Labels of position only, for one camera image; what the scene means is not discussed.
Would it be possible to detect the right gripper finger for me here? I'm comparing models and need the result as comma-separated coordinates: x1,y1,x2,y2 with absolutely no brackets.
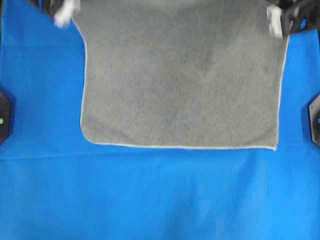
266,5,283,39

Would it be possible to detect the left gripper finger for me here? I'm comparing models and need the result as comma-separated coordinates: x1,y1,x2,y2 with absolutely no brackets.
53,0,81,28

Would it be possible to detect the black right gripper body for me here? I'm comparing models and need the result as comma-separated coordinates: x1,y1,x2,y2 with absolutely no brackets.
269,0,320,35

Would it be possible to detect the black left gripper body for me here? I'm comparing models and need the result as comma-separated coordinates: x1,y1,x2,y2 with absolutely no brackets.
27,0,64,17

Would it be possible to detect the grey microfibre towel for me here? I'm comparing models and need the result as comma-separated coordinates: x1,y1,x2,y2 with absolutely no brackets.
74,0,288,150

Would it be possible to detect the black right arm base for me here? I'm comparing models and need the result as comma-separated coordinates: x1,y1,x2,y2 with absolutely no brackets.
308,94,320,148

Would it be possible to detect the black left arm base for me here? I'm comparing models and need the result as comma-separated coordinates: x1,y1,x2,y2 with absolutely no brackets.
0,86,16,145

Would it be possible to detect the blue table cloth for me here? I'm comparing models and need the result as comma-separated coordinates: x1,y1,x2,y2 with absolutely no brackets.
0,0,320,240

